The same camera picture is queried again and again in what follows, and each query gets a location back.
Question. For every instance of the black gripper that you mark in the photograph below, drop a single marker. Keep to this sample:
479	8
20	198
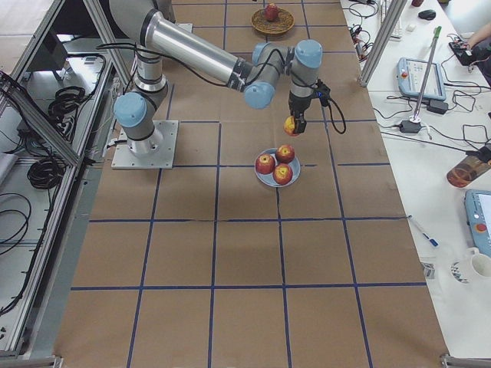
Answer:
297	106

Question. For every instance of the person forearm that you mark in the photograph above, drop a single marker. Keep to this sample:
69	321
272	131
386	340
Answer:
482	34

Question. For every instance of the red apple plate back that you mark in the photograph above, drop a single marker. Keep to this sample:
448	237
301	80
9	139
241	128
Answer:
285	153

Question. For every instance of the dark red apple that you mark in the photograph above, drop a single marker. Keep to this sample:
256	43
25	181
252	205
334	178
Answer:
265	164

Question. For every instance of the red apple yellow top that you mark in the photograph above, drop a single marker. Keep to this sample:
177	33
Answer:
282	174

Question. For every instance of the white round plate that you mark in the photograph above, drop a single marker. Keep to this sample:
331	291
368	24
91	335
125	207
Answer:
268	180

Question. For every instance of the round wicker basket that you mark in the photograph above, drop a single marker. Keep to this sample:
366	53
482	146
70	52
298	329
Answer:
283	22

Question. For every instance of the red apple in basket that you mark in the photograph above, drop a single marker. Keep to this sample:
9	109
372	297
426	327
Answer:
271	12

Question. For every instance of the black power adapter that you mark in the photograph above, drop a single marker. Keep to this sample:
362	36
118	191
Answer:
406	126

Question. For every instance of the metal rod green tip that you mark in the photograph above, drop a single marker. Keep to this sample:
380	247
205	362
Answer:
415	117

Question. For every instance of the blue teach pendant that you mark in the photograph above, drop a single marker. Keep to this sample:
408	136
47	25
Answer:
477	206
410	74

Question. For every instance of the black computer mouse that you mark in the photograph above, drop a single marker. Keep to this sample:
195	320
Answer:
427	15

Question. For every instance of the brown drink bottle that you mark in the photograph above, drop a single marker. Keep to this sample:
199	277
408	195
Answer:
467	170

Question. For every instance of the black box on desk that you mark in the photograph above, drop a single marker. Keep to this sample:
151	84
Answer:
463	54

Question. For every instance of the blue white pen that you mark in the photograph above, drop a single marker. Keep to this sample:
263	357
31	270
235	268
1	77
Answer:
423	232

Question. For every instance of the white mug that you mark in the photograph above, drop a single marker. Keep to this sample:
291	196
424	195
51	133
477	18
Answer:
474	267

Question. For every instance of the aluminium frame post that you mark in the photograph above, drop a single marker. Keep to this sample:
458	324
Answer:
392	15

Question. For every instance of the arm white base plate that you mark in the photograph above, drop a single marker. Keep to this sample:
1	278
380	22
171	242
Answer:
157	152

